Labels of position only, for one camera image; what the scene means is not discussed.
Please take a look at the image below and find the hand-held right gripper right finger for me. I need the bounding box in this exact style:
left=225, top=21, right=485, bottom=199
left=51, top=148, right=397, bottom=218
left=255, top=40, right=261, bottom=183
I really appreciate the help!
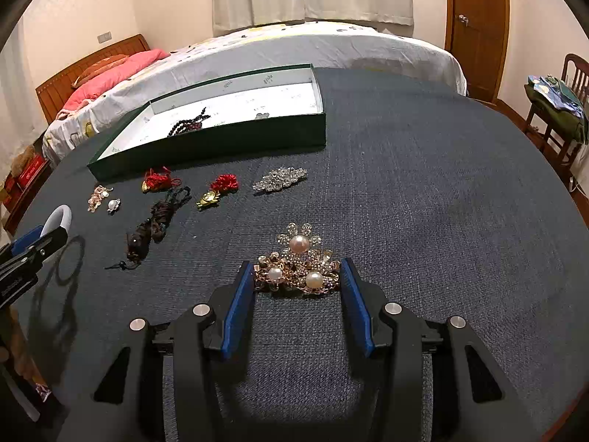
left=338, top=258, right=544, bottom=442

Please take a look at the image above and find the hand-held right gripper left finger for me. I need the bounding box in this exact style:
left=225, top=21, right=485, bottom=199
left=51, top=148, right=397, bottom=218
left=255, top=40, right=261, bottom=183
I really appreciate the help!
left=55, top=260, right=256, bottom=442

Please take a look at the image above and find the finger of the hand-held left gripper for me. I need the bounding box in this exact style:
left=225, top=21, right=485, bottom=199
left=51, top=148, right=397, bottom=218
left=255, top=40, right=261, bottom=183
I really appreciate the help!
left=9, top=225, right=47, bottom=254
left=18, top=228, right=70, bottom=270

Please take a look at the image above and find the white bangle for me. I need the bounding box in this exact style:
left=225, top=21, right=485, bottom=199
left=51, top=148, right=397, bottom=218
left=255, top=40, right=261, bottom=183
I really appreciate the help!
left=39, top=205, right=73, bottom=240

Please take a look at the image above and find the gold brooch ornament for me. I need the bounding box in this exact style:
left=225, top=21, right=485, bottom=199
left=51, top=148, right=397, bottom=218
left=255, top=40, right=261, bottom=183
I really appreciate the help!
left=87, top=185, right=115, bottom=213

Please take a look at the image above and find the gold pearl flower brooch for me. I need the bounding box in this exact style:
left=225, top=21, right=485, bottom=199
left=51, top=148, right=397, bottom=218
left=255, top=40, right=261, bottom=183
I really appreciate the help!
left=254, top=222, right=343, bottom=295

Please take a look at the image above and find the red knot gold charm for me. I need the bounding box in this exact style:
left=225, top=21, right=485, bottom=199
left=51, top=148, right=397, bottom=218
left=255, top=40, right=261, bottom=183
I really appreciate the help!
left=195, top=174, right=240, bottom=211
left=140, top=169, right=182, bottom=193

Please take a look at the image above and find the silver crystal brooch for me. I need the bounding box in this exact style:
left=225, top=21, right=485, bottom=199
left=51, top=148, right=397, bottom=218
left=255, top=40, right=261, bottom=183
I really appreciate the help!
left=252, top=167, right=308, bottom=193

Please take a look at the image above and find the shallow white tray box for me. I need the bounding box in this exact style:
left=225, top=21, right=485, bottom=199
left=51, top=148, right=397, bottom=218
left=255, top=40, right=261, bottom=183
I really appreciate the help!
left=87, top=63, right=327, bottom=182

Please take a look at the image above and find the wooden nightstand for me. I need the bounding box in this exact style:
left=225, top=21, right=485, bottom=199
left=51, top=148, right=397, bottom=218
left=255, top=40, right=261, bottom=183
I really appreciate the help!
left=0, top=157, right=53, bottom=235

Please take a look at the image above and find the red box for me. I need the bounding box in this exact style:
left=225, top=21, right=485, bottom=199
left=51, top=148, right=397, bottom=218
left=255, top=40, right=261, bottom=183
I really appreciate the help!
left=16, top=154, right=47, bottom=185

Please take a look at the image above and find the brown plush toy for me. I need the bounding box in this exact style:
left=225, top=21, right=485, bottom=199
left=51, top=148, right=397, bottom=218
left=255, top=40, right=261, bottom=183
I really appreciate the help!
left=9, top=145, right=38, bottom=171

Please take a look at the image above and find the wooden headboard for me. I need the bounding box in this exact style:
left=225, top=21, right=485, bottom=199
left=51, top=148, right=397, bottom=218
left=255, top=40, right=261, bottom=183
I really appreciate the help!
left=36, top=34, right=152, bottom=125

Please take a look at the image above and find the orange pillow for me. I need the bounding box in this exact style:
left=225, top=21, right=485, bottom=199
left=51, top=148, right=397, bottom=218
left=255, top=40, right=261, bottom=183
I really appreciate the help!
left=74, top=54, right=130, bottom=87

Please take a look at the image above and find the pink pillow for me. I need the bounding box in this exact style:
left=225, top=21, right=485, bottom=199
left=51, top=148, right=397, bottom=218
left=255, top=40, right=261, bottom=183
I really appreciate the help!
left=57, top=48, right=171, bottom=116

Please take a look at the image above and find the bed with printed white sheet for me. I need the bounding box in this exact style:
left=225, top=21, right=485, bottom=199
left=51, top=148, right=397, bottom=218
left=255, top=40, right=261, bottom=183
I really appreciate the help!
left=41, top=21, right=468, bottom=166

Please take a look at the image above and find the pile of clothes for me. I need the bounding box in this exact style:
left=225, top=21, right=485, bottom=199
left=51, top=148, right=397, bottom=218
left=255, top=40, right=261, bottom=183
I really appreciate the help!
left=527, top=74, right=589, bottom=143

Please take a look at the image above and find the wooden door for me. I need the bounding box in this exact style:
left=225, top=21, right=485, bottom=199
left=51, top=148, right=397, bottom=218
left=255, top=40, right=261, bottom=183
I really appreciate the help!
left=444, top=0, right=511, bottom=102

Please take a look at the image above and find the wooden chair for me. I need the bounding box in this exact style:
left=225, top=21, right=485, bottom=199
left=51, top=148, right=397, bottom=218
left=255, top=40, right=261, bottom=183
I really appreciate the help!
left=525, top=53, right=589, bottom=178

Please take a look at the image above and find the dark red bead bracelet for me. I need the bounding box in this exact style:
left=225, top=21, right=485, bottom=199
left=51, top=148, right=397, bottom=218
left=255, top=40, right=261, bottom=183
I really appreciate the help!
left=166, top=107, right=211, bottom=138

